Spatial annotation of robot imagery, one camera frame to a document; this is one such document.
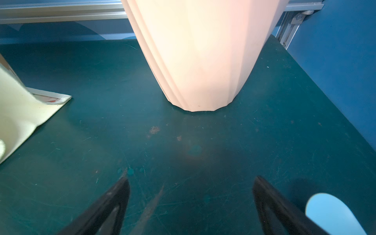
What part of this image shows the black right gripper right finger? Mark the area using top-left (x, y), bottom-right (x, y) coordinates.
top-left (253, 176), bottom-right (327, 235)

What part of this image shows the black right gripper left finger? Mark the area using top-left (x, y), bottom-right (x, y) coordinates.
top-left (58, 177), bottom-right (130, 235)

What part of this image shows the cream floral canvas bag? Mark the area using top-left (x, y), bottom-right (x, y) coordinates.
top-left (1, 56), bottom-right (71, 163)

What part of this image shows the light blue garden trowel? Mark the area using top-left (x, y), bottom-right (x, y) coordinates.
top-left (305, 193), bottom-right (366, 235)

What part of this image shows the pink ribbed flower pot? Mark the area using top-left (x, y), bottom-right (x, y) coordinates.
top-left (122, 1), bottom-right (287, 112)

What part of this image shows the aluminium right frame post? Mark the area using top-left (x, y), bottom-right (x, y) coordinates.
top-left (276, 10), bottom-right (314, 50)

